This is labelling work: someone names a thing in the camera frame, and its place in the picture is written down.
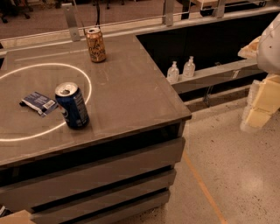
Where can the blue snack packet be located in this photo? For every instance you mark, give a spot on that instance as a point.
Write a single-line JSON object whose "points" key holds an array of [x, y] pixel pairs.
{"points": [[42, 104]]}

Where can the right clear sanitizer bottle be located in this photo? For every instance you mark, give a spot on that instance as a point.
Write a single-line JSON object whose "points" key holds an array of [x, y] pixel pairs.
{"points": [[189, 68]]}

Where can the left clear sanitizer bottle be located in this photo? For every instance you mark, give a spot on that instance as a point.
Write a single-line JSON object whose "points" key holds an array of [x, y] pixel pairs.
{"points": [[173, 73]]}

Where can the metal railing post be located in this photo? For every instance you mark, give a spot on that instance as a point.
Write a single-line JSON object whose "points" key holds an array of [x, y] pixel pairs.
{"points": [[168, 12], [71, 22]]}

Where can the metal railing post left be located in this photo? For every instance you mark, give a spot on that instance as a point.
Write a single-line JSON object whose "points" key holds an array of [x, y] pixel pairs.
{"points": [[71, 22]]}

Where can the metal railing post middle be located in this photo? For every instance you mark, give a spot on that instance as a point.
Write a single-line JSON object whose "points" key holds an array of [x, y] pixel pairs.
{"points": [[168, 12]]}

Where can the clear sanitizer bottle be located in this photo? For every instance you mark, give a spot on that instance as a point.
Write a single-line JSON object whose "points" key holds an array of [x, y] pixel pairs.
{"points": [[189, 68], [173, 73]]}

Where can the blue pepsi can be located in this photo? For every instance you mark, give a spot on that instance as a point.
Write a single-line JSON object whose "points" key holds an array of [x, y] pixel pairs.
{"points": [[72, 106]]}

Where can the black office chair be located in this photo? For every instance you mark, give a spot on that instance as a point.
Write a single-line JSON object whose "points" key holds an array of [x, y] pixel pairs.
{"points": [[13, 8]]}

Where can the orange soda can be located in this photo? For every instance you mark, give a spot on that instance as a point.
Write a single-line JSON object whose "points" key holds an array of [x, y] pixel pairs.
{"points": [[95, 45]]}

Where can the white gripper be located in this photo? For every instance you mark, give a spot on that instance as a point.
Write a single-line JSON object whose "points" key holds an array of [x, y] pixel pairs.
{"points": [[269, 48]]}

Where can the grey drawer cabinet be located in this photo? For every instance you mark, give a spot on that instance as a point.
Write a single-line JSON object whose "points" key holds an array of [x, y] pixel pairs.
{"points": [[91, 177]]}

